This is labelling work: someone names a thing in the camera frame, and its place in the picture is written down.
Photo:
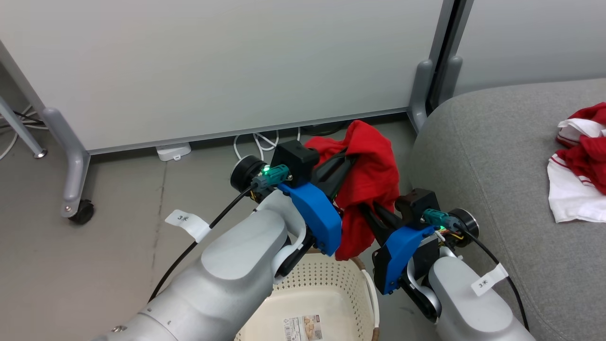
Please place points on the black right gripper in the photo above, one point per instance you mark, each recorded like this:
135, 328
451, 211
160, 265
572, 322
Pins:
468, 227

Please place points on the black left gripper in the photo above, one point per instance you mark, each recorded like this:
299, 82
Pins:
248, 173

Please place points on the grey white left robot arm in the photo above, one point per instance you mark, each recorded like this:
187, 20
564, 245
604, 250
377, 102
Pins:
227, 274

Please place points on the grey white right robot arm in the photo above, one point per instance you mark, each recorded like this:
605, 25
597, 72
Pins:
464, 303

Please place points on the grey fabric sofa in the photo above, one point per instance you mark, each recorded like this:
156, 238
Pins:
483, 156

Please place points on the red and white shirt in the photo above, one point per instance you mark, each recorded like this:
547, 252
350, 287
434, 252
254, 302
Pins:
573, 194

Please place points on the beige plastic laundry basket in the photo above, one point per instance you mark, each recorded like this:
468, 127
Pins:
326, 293

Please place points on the short grey partition foot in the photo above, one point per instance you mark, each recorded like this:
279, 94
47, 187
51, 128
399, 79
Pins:
452, 76
421, 90

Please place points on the paper label in basket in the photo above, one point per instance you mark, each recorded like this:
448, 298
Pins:
303, 329

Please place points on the white power adapter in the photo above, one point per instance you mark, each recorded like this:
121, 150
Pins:
173, 151

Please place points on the large white partition panel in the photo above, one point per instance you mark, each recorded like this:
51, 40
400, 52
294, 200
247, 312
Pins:
213, 61

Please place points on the black caster wheel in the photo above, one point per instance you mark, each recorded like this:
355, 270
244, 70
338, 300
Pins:
84, 212

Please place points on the long grey partition leg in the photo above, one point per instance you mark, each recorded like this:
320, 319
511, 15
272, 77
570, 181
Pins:
71, 166

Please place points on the grey metal table leg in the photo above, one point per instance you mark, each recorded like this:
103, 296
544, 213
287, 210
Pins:
21, 132

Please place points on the blue right camera mount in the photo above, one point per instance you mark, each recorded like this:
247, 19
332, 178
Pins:
397, 255

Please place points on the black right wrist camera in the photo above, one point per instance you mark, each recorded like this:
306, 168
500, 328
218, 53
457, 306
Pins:
416, 201

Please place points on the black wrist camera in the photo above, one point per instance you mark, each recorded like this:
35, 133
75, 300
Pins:
416, 201
296, 158

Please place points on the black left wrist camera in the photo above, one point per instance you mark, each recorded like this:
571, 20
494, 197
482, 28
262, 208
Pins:
296, 158

